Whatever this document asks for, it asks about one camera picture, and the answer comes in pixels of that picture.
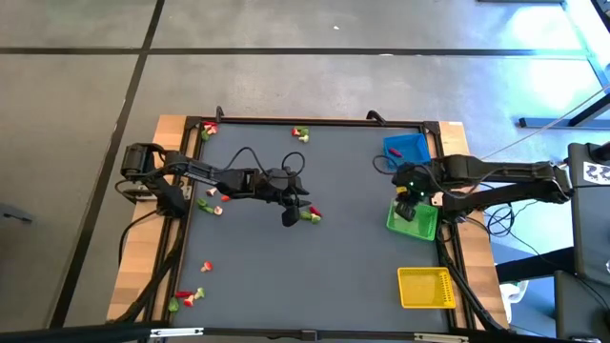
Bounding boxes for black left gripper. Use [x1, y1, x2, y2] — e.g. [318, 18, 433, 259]
[253, 167, 312, 210]

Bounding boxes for gray table mat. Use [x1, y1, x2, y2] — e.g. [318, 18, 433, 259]
[172, 122, 452, 333]

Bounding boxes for gray floor object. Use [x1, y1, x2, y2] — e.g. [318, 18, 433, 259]
[0, 202, 35, 225]

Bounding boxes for dark gray cabinet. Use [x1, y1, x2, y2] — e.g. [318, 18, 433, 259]
[554, 270, 610, 340]

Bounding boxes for blue plastic basket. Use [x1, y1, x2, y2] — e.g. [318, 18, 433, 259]
[382, 132, 433, 169]

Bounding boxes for dark gray cart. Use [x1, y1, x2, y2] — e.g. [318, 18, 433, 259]
[566, 141, 610, 287]

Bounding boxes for green plastic basket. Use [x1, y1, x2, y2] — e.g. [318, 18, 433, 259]
[385, 197, 439, 242]

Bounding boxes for tangled black cables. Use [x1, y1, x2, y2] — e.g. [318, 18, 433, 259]
[484, 202, 573, 268]

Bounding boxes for thin pale floor cable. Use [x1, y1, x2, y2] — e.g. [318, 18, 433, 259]
[480, 84, 610, 161]

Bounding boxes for black looped cable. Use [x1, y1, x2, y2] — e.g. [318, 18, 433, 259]
[372, 154, 399, 176]
[223, 146, 307, 178]

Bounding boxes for black cable bundle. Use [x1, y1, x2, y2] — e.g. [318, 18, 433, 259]
[436, 223, 509, 334]
[112, 209, 185, 325]

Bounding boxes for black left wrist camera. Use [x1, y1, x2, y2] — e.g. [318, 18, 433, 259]
[280, 205, 302, 229]

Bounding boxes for yellow plastic basket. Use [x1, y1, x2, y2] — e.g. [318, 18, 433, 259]
[396, 266, 458, 310]

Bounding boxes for white patterned sticker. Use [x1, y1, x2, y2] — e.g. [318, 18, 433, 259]
[582, 161, 610, 186]

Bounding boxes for white crumpled object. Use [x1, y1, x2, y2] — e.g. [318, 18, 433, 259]
[499, 279, 530, 325]

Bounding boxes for silver metal bracket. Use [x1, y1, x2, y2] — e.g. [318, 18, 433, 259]
[150, 327, 205, 339]
[413, 333, 471, 343]

